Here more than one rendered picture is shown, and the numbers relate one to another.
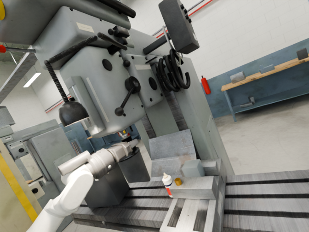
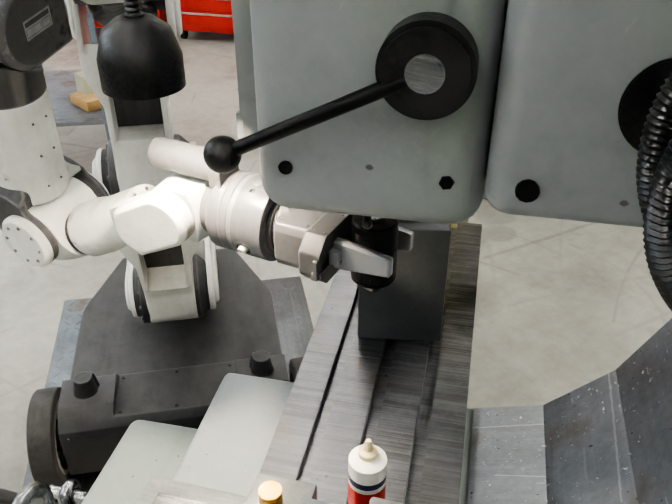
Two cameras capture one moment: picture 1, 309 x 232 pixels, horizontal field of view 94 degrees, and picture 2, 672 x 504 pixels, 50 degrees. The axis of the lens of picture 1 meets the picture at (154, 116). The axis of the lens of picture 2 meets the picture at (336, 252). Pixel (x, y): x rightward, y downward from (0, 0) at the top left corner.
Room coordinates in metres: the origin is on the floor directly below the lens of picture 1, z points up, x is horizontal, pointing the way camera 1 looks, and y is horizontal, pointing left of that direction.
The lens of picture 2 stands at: (0.40, -0.42, 1.61)
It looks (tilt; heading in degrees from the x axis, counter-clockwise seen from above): 33 degrees down; 72
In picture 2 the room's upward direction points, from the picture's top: straight up
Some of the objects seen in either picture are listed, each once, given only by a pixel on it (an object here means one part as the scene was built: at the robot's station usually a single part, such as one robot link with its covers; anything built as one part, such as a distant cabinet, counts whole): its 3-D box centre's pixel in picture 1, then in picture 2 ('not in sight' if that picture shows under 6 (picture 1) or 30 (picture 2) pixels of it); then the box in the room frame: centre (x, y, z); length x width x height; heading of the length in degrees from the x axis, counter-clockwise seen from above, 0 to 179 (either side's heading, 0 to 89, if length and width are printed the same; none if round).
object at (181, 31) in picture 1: (182, 27); not in sight; (0.72, -0.29, 1.62); 0.20 x 0.09 x 0.21; 150
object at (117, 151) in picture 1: (111, 156); (296, 227); (0.56, 0.22, 1.23); 0.13 x 0.12 x 0.10; 45
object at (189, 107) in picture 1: (192, 157); not in sight; (1.16, -0.16, 0.78); 0.50 x 0.47 x 1.56; 150
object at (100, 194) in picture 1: (102, 183); (401, 241); (0.78, 0.42, 1.05); 0.22 x 0.12 x 0.20; 68
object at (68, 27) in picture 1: (90, 47); not in sight; (0.66, 0.13, 1.68); 0.34 x 0.24 x 0.10; 150
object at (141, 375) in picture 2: not in sight; (177, 315); (0.46, 0.96, 0.59); 0.64 x 0.52 x 0.33; 82
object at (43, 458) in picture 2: not in sight; (51, 436); (0.17, 0.76, 0.50); 0.20 x 0.05 x 0.20; 82
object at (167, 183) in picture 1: (168, 183); (367, 476); (0.59, 0.06, 1.01); 0.04 x 0.04 x 0.11
